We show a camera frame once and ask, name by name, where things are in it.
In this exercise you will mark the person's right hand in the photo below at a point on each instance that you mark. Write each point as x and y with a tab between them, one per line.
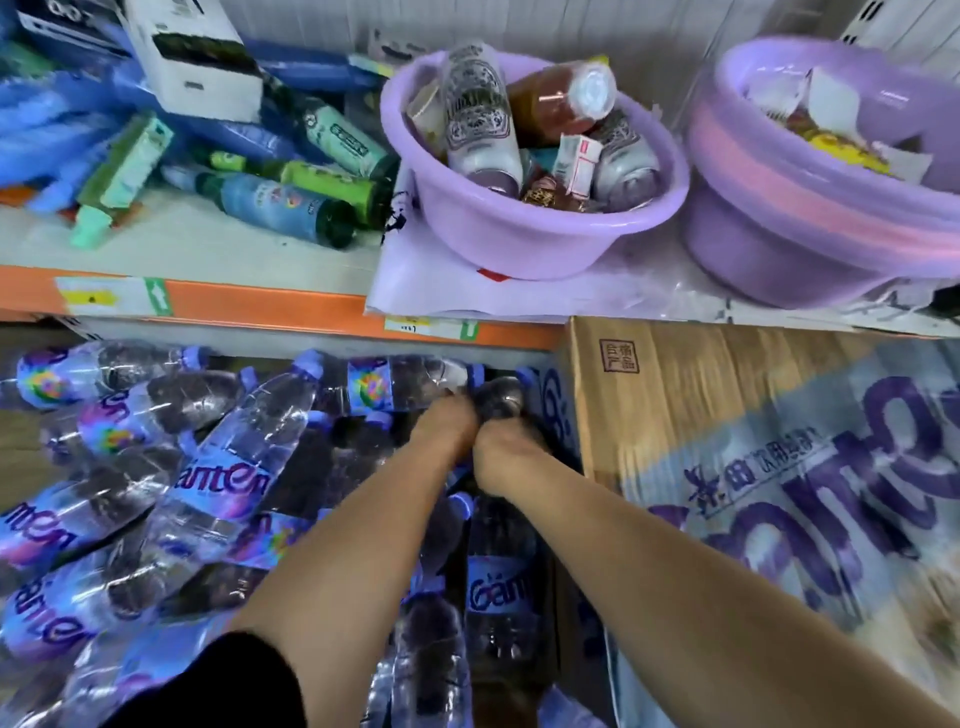
502	457

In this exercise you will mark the person's left hand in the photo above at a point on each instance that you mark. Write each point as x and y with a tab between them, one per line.
446	431

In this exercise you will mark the person's left forearm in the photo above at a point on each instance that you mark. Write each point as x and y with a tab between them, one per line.
352	570

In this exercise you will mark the person's right forearm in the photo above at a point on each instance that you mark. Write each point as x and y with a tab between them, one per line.
675	600

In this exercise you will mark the person's black left sleeve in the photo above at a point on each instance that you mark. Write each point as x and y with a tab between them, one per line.
210	686

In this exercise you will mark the small white yellow price label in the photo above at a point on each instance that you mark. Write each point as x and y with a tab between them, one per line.
427	328

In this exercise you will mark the brown carton purple print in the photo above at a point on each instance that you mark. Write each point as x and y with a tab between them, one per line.
675	390

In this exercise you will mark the small purple plastic basin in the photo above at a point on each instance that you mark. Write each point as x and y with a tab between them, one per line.
510	232

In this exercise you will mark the small brown packet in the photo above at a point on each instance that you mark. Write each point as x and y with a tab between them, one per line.
544	196

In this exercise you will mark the dark bottle green label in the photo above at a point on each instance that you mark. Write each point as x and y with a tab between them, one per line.
330	184

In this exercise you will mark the dark bottle blue label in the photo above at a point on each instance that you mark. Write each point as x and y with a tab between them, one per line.
277	206

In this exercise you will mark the small white red box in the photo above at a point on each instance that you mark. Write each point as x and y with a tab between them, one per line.
577	165

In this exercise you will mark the dark bottle mint label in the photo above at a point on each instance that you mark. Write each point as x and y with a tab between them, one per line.
345	141

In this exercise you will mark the silver patterned can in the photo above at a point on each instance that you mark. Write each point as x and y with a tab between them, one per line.
626	169

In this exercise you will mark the brown drink bottle white cap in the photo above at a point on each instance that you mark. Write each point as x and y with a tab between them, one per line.
555	97

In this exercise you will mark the price label green arrow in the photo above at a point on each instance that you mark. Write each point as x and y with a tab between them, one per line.
112	296

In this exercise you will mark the pink plastic basin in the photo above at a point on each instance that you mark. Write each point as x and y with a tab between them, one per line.
810	206

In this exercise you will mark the green white slim box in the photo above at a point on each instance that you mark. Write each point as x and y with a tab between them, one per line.
127	169

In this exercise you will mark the white paper packet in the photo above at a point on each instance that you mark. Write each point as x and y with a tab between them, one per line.
772	94
832	105

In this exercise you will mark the yellow snack packet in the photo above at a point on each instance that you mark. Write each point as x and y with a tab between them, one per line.
844	146

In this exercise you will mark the orange flat packet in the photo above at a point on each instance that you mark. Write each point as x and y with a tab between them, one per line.
15	196

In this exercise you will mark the pile of blue tubes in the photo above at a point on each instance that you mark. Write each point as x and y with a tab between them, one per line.
52	120

